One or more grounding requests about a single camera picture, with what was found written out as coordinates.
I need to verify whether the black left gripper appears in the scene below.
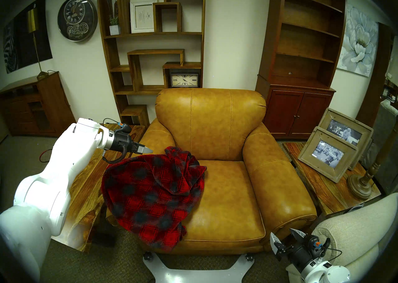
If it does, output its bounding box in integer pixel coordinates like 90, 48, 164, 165
113, 129, 153, 155

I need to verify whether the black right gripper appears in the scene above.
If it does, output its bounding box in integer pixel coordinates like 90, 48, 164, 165
269, 228, 324, 272

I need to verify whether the red plaid fleece blanket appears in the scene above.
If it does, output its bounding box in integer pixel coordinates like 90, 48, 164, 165
101, 146, 207, 252

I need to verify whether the beige fabric sofa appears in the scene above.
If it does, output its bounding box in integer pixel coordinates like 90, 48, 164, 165
286, 192, 398, 283

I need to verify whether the rustic wooden side table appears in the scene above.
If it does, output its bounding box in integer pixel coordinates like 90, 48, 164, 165
282, 142, 382, 216

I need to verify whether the tan leather armchair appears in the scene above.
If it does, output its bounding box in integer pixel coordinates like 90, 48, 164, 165
106, 87, 317, 255

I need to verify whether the glossy wooden coffee table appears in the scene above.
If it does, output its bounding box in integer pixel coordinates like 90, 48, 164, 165
51, 123, 146, 253

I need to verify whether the rectangular mantel clock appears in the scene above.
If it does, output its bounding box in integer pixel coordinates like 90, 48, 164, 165
170, 73, 199, 88

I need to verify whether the turned wooden lamp base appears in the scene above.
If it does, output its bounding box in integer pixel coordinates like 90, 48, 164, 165
348, 121, 398, 199

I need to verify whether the open wooden box bookshelf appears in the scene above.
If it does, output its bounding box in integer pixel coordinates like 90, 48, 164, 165
96, 0, 206, 128

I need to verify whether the dark wood sideboard cabinet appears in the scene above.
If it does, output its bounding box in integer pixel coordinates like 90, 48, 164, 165
0, 71, 76, 139

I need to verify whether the small potted plant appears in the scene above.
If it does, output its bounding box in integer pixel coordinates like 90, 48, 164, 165
106, 0, 121, 36

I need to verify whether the dark cherry hutch bookcase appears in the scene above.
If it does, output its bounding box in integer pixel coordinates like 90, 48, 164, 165
256, 0, 349, 139

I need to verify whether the white framed certificate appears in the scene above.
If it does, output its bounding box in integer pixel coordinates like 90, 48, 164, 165
130, 0, 159, 34

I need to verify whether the grey upholstered chair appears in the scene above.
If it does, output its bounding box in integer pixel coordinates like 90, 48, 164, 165
362, 99, 398, 194

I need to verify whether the gold shade table lamp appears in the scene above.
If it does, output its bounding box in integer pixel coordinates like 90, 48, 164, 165
26, 7, 49, 80

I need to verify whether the white flower canvas painting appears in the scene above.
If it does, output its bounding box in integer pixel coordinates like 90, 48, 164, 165
337, 4, 379, 77

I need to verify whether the thin right cable orange plug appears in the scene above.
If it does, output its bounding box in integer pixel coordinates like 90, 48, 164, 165
314, 240, 342, 262

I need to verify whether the thin cable orange plug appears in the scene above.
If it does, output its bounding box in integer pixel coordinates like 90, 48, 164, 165
314, 240, 342, 262
103, 118, 132, 132

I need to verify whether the thin left cable orange plug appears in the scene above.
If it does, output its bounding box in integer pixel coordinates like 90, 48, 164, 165
103, 118, 132, 132

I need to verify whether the thick black left wrist cable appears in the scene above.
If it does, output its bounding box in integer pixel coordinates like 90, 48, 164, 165
102, 146, 128, 164

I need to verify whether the small rustic picture frame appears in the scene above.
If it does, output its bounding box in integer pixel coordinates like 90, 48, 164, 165
298, 126, 359, 183

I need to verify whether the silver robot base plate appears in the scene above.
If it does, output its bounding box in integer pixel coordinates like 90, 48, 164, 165
143, 253, 255, 283

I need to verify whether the red floor cable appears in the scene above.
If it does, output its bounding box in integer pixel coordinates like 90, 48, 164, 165
39, 149, 62, 163

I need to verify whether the large rustic picture frame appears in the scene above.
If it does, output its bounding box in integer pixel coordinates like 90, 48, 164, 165
318, 107, 374, 171

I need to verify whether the round black wall clock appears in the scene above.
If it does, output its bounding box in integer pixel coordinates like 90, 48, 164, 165
57, 0, 98, 42

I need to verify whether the dark zebra wall painting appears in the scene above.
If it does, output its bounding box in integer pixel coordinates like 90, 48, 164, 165
2, 0, 53, 74

